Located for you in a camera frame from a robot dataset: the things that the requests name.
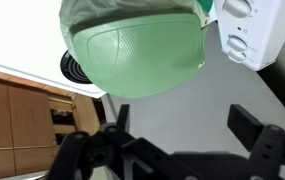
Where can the wooden kitchen base cabinets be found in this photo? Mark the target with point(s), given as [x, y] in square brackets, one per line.
[15, 126]

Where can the white electric stove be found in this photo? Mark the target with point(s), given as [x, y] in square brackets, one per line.
[15, 33]

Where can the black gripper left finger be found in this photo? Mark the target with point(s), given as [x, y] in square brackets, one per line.
[82, 156]

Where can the small black coil burner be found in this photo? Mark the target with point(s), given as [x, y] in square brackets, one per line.
[72, 71]

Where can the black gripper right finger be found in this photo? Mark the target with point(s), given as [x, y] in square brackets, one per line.
[268, 153]

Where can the round white stove knob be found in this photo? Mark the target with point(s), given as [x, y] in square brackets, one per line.
[237, 43]
[237, 7]
[237, 56]

